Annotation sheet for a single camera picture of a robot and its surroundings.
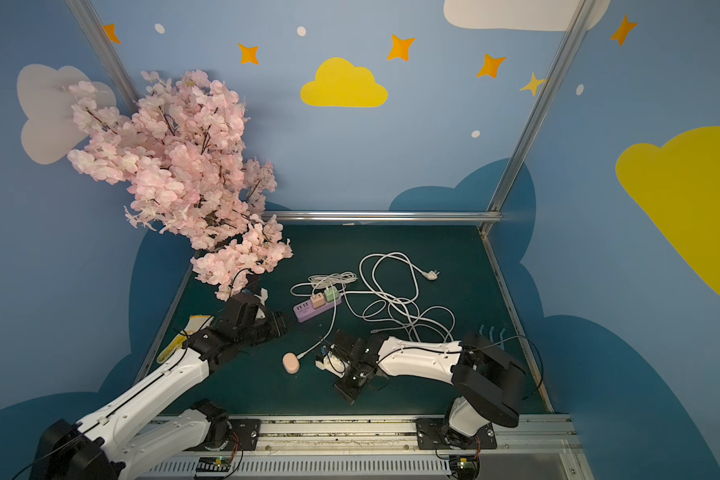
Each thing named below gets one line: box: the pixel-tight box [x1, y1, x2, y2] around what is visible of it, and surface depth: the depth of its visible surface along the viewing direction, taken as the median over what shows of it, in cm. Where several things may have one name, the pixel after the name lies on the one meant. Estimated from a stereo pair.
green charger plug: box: [324, 286, 339, 303], surface depth 95 cm
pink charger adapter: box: [310, 292, 326, 309], surface depth 95 cm
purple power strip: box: [293, 298, 342, 322], surface depth 97 cm
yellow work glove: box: [156, 315, 214, 364], surface depth 95 cm
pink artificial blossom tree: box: [67, 70, 292, 301], surface depth 69 cm
